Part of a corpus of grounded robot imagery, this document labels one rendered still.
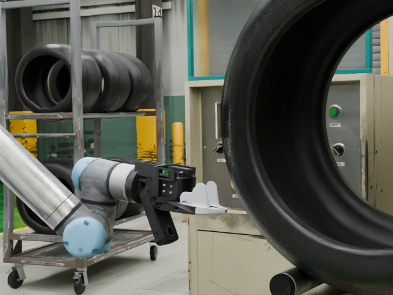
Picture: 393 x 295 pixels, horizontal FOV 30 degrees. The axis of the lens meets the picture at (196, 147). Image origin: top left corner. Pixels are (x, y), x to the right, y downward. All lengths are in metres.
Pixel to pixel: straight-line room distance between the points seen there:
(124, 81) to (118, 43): 6.73
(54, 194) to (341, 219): 0.54
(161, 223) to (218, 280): 0.70
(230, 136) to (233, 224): 0.86
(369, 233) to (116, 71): 3.98
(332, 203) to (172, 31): 10.10
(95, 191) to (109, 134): 10.48
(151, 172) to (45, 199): 0.21
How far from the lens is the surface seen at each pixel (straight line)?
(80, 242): 1.38
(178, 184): 1.39
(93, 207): 1.51
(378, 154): 1.92
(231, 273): 2.07
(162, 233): 1.42
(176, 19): 11.43
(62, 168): 4.89
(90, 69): 4.90
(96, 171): 1.50
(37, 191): 1.40
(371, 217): 1.40
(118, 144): 11.91
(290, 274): 1.21
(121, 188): 1.46
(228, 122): 1.21
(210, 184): 1.40
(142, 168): 1.44
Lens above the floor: 1.19
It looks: 3 degrees down
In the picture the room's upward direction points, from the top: 1 degrees counter-clockwise
